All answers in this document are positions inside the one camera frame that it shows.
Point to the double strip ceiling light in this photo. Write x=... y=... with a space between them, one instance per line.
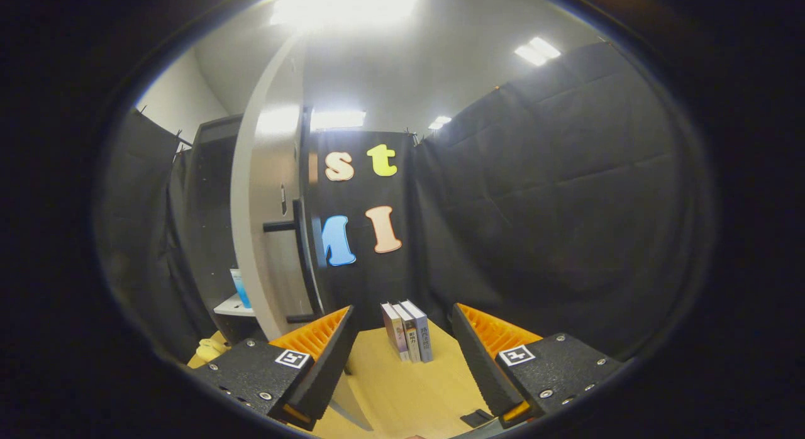
x=538 y=51

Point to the brown spine book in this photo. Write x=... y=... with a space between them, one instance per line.
x=412 y=338

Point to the dark grey cabinet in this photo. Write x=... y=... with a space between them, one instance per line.
x=210 y=206

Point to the small black flat object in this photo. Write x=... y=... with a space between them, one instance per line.
x=476 y=418

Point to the white cabinet door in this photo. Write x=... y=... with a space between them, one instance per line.
x=251 y=238

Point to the large ceiling light panel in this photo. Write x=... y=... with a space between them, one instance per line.
x=346 y=5

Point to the small ceiling light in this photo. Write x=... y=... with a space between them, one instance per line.
x=339 y=119
x=440 y=122

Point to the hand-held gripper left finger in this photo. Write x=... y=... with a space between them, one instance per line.
x=330 y=370

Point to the grey blue book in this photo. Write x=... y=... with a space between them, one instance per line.
x=424 y=338

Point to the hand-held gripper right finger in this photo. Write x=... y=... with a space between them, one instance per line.
x=484 y=370

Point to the yellow plush toy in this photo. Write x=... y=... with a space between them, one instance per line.
x=210 y=350

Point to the pink spine book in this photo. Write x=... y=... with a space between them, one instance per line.
x=394 y=332

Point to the white blue cosmetic tube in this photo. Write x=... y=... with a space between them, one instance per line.
x=240 y=288

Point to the black backdrop cloth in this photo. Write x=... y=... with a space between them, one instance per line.
x=534 y=206

